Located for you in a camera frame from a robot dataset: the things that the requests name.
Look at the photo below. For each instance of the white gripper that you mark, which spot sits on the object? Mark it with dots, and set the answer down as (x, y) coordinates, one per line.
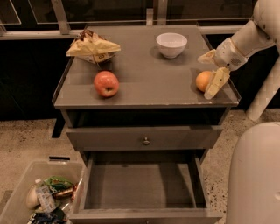
(228, 55)

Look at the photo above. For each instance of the orange fruit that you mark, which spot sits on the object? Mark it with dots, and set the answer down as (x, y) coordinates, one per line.
(202, 80)

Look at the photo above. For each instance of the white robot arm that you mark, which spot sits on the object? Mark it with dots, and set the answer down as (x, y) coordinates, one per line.
(253, 195)

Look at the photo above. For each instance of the grey wooden drawer cabinet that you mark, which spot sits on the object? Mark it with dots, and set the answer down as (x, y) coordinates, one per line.
(153, 91)

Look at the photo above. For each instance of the round metal drawer knob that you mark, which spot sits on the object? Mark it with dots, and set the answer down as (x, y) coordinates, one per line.
(146, 141)

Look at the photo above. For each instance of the grey top drawer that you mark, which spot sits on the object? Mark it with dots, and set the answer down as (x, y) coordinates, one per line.
(131, 138)

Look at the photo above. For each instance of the open grey middle drawer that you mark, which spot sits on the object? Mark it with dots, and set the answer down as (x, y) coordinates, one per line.
(146, 187)

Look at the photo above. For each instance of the white ceramic bowl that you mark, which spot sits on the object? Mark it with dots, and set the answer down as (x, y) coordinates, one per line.
(170, 44)

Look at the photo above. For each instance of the white diagonal pole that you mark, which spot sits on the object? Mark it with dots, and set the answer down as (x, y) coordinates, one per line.
(265, 94)

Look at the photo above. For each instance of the red apple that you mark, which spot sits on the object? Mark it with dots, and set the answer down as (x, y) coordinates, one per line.
(106, 84)

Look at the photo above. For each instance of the yellow chip bag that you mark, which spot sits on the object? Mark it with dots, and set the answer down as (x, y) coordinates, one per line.
(91, 47)

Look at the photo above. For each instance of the brown snack bar wrapper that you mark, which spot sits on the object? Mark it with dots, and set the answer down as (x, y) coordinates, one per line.
(64, 193)

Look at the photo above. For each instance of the green snack packet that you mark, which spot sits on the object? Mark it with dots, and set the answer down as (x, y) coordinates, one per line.
(58, 184)

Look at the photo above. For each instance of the white plastic bottle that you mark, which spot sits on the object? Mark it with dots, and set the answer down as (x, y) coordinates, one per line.
(44, 195)

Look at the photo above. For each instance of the dark blue snack packet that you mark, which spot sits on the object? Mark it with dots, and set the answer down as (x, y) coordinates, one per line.
(56, 217)

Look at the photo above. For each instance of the clear plastic bin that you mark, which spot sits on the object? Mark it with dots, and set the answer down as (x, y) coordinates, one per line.
(23, 202)

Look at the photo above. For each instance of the metal railing frame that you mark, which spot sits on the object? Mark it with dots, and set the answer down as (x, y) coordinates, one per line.
(61, 19)

